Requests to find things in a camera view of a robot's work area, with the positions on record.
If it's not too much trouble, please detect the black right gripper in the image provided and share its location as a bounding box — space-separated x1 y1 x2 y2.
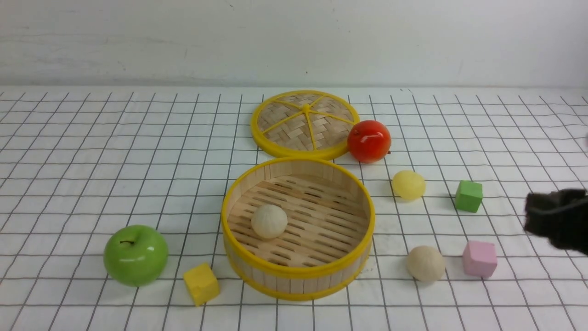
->
524 188 588 255

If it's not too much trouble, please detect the pink cube block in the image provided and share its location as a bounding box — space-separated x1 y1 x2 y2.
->
462 240 498 277

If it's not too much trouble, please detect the green cube block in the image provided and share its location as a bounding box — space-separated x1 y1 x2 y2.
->
454 180 483 212

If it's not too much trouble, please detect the beige bun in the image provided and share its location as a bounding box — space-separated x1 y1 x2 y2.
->
251 205 288 240
406 245 446 283

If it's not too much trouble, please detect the yellow-rimmed woven steamer lid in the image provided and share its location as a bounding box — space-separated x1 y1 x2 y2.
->
250 90 361 160

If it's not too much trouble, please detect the yellow cube block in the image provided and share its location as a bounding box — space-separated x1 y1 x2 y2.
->
183 263 221 307

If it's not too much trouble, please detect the yellow-rimmed bamboo steamer tray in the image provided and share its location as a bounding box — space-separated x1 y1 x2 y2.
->
221 157 375 301

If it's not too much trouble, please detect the yellow round bun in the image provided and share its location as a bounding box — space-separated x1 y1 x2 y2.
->
391 170 426 201

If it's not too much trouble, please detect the red tomato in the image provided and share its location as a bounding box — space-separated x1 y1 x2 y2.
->
347 120 391 164

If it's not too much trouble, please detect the green apple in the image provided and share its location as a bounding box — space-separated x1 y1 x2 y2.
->
103 224 169 287

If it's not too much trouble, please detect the white grid-pattern tablecloth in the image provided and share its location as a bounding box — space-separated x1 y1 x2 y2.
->
0 87 588 331

